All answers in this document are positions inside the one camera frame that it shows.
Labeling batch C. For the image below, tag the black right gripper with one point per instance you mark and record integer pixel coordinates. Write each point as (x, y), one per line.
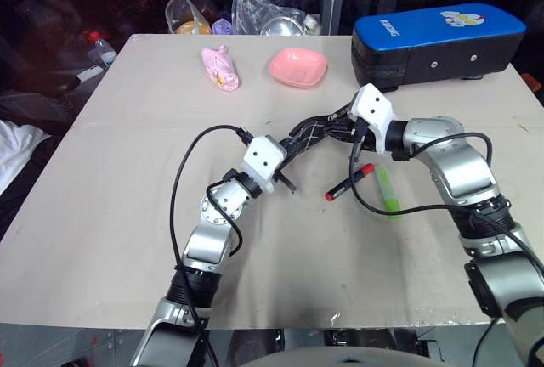
(353, 125)

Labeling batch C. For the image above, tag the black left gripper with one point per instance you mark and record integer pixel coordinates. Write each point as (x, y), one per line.
(282, 162)

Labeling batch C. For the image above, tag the black grid pouch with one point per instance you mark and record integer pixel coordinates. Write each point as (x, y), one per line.
(314, 131)

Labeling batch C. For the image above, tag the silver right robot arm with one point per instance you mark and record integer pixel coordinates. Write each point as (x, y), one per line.
(461, 171)

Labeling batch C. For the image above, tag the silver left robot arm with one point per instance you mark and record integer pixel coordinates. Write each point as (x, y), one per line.
(205, 248)

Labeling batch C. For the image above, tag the red marker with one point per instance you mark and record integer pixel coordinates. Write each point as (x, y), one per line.
(346, 184)

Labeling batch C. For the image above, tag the green highlighter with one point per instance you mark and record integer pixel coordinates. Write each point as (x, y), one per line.
(389, 193)

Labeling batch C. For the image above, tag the pink plastic bowl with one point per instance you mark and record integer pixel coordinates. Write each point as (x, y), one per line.
(297, 67)

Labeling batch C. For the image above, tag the small pale bottle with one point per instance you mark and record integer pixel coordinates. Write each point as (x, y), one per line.
(311, 25)

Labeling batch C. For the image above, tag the clear round glass bowl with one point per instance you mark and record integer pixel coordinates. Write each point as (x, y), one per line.
(281, 27)

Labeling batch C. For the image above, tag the blue and black case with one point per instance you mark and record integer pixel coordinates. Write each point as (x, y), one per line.
(438, 40)

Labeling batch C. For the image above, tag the clear crumpled plastic bag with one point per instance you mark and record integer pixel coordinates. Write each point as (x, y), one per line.
(255, 10)

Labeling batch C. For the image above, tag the purple plastic item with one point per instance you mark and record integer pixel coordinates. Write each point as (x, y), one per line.
(221, 27)

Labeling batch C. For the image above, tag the plastic bag with orange item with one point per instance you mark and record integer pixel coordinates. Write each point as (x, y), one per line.
(191, 14)

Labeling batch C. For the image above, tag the water bottle with red cap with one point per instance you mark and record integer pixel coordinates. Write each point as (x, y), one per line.
(104, 50)

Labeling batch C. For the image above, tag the white cloth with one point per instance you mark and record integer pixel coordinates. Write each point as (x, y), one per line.
(17, 150)

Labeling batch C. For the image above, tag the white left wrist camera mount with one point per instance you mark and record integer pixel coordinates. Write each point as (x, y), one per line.
(261, 159)

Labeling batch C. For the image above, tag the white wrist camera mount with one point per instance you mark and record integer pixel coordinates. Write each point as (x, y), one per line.
(261, 159)
(374, 105)

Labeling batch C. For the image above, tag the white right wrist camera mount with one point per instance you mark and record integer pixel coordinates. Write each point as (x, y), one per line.
(374, 105)

